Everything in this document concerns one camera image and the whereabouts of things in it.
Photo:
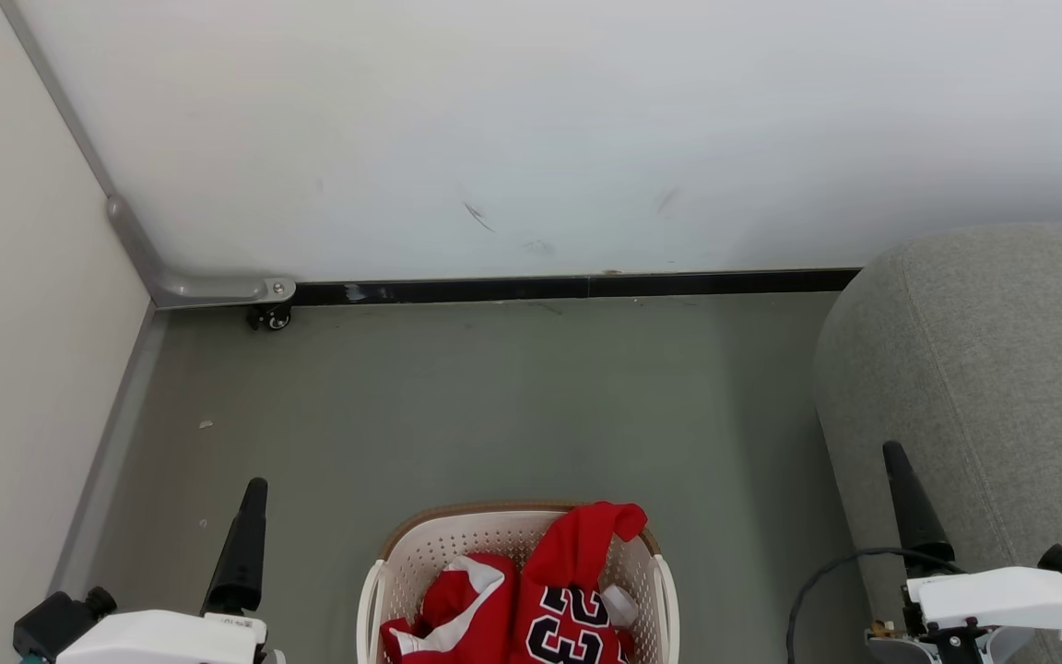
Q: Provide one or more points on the black wall baseboard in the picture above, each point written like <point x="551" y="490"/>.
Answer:
<point x="540" y="288"/>

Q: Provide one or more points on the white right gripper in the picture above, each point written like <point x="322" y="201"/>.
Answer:
<point x="1001" y="598"/>

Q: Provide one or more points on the white perforated laundry basket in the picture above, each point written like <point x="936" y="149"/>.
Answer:
<point x="457" y="535"/>

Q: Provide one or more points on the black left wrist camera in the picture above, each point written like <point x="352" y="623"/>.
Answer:
<point x="52" y="622"/>

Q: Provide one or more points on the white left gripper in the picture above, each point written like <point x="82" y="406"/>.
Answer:
<point x="171" y="638"/>

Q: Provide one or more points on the red basketball jersey black number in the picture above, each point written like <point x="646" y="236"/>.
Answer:
<point x="577" y="553"/>

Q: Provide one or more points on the small black caster wheel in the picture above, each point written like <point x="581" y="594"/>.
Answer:
<point x="273" y="318"/>

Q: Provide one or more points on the grey fabric sofa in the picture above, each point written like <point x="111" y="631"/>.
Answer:
<point x="1001" y="369"/>

